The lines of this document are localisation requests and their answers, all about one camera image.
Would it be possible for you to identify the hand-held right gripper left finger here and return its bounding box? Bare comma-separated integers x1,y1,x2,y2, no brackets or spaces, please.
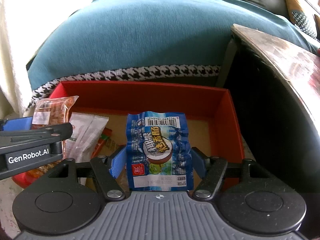
37,146,127,200

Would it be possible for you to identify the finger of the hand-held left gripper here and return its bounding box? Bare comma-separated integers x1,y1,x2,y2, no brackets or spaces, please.
0,117,34,132
0,122,73,155

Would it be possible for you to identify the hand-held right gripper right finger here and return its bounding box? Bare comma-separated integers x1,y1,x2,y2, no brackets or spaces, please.
192,147,278,200

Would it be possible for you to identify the orange green snack packet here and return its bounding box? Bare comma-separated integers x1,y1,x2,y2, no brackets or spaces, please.
92,127,113,158

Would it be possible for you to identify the clear orange snack packet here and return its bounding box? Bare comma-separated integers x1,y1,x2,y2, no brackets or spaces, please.
33,95,80,126

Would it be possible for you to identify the blue snack packet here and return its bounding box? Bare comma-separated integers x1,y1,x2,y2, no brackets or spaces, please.
126,110,196,192

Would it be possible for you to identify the white snack packet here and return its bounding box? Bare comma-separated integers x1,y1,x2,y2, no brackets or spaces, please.
62,112,109,164

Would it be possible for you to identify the red cardboard box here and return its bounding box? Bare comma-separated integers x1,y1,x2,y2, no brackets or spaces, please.
12,81,245,188

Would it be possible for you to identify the floral mat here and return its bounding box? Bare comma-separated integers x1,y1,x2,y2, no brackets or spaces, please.
0,140,253,230

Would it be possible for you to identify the white knit blanket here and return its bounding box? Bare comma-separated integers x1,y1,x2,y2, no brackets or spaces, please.
0,0,105,120

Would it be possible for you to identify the marble top coffee table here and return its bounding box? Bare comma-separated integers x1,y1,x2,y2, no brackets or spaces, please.
216,24,320,195

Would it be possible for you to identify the teal blanket with houndstooth trim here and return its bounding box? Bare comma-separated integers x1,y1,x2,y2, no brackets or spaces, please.
25,0,320,110

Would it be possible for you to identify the yellow patterned cushion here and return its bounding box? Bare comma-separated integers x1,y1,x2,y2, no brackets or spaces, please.
282,0,320,40

